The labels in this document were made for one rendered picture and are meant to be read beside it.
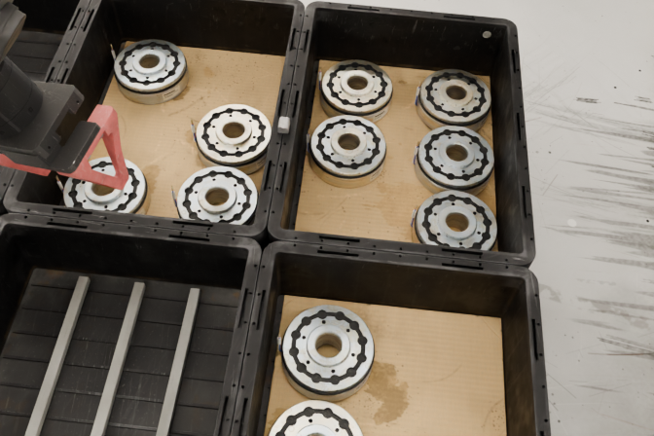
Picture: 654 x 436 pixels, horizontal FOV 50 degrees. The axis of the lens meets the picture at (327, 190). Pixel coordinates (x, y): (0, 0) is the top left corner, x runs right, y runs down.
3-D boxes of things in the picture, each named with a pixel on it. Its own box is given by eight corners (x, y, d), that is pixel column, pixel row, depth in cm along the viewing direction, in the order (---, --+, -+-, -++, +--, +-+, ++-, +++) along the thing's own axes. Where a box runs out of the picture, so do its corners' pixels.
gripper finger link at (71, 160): (126, 220, 60) (56, 160, 53) (67, 207, 63) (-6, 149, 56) (161, 156, 63) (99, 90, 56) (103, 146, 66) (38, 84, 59)
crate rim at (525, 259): (307, 12, 101) (307, -1, 99) (512, 31, 100) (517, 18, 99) (265, 249, 79) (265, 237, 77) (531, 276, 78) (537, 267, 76)
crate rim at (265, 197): (103, -8, 102) (99, -20, 100) (306, 12, 101) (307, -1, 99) (5, 222, 79) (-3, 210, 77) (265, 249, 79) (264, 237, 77)
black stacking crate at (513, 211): (307, 60, 109) (308, 3, 100) (495, 79, 108) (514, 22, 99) (270, 286, 87) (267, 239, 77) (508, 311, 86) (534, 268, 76)
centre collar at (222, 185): (199, 182, 89) (199, 179, 88) (238, 183, 89) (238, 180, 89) (195, 214, 86) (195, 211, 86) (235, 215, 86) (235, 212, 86)
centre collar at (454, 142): (436, 139, 94) (437, 136, 94) (473, 141, 94) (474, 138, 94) (438, 168, 92) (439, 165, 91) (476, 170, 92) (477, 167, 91)
